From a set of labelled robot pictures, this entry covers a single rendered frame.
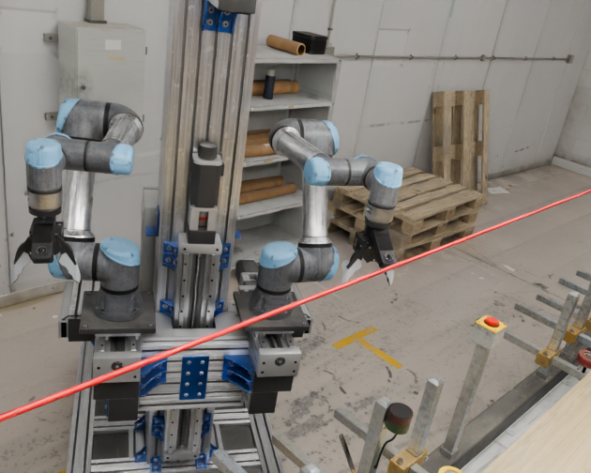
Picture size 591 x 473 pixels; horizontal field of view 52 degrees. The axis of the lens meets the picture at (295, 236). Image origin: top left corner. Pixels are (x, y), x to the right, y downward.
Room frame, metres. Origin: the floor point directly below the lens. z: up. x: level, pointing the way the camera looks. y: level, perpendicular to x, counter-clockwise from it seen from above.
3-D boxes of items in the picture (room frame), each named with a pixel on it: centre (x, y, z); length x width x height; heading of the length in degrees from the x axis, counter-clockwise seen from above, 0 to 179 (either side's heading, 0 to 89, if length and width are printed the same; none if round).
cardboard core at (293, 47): (4.19, 0.27, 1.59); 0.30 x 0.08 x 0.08; 48
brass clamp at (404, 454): (1.38, -0.44, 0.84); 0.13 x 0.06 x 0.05; 138
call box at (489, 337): (1.59, -0.62, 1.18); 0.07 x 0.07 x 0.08; 48
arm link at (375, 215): (1.53, -0.21, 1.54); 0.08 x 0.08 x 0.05
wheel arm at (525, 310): (2.34, -1.22, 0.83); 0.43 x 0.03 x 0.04; 48
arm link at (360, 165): (1.61, -0.16, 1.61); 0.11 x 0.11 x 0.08; 25
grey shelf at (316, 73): (4.10, 0.34, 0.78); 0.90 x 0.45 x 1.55; 138
